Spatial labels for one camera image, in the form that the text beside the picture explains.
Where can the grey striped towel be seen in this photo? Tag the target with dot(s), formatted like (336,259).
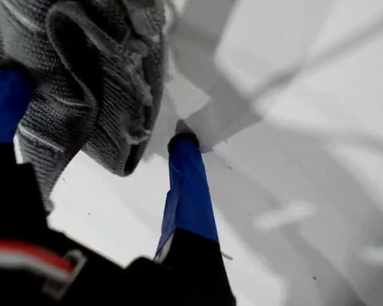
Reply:
(92,95)

